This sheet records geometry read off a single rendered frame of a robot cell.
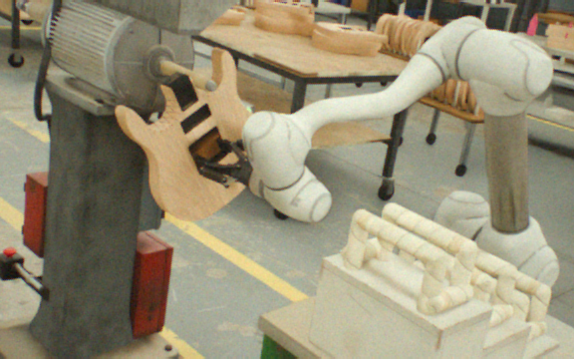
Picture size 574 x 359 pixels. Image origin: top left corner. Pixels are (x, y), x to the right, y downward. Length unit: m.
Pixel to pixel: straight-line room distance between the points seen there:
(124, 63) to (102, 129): 0.28
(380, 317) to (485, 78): 0.73
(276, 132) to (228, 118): 0.42
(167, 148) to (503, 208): 0.88
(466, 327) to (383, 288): 0.15
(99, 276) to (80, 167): 0.36
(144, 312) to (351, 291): 1.28
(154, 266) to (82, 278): 0.23
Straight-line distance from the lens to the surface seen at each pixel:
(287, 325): 1.48
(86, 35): 2.08
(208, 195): 2.02
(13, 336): 2.60
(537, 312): 1.62
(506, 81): 1.78
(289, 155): 1.60
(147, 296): 2.48
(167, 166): 1.90
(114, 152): 2.22
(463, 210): 2.22
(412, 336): 1.26
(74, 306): 2.38
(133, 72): 1.99
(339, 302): 1.36
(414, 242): 1.23
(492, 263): 1.45
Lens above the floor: 1.68
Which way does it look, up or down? 19 degrees down
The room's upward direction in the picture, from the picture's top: 10 degrees clockwise
